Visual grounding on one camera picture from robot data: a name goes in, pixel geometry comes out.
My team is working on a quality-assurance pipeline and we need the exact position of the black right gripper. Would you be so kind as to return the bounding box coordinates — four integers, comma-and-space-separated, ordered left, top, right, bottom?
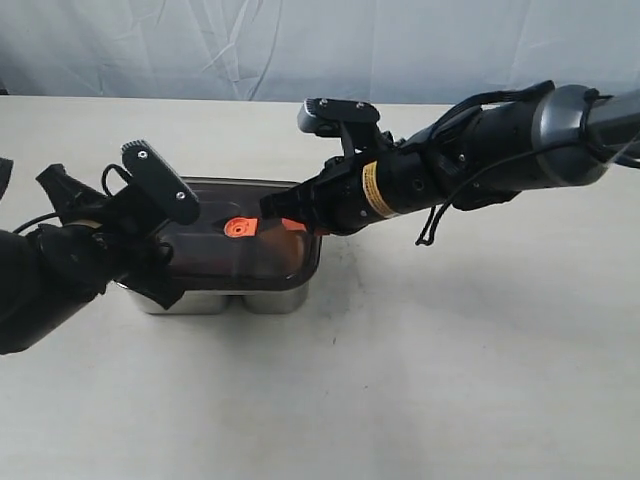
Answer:
259, 155, 400, 236

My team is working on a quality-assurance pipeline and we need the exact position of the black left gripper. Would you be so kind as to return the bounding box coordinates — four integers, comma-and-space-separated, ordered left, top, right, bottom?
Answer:
34, 164, 183, 310

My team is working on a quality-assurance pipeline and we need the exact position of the dark transparent box lid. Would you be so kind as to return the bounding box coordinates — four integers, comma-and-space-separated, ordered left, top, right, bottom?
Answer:
159, 177, 322, 292

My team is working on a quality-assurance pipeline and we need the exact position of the yellow toy cheese wedge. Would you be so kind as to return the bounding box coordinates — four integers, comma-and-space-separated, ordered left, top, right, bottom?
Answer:
259, 226, 305, 270

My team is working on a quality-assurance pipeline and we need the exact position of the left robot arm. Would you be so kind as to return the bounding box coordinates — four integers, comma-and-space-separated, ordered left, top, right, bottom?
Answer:
1, 164, 184, 355

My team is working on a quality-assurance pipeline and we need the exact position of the stainless steel lunch box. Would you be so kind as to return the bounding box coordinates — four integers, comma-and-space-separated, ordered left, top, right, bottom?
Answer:
114, 175, 324, 316

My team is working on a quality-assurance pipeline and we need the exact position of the blue backdrop cloth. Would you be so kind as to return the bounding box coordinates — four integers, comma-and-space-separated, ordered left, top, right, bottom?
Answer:
1, 1, 639, 104

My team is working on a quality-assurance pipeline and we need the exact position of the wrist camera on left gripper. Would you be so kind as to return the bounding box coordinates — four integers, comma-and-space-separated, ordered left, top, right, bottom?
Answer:
121, 140, 201, 225

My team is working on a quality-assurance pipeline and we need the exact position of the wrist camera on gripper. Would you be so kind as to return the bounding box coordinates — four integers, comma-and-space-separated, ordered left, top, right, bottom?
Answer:
297, 98, 380, 138
121, 140, 201, 225

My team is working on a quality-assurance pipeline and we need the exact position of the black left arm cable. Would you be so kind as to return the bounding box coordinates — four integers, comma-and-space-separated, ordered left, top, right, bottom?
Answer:
10, 163, 134, 235

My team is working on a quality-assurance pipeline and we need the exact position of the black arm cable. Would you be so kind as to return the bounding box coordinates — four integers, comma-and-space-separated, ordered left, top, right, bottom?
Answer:
414, 84, 640, 248
10, 163, 134, 235

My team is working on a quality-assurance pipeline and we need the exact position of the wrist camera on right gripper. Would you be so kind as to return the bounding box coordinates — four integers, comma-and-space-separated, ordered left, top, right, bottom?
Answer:
297, 98, 380, 138

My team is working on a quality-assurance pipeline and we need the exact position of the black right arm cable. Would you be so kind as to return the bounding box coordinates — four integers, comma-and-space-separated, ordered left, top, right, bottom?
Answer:
414, 84, 640, 248

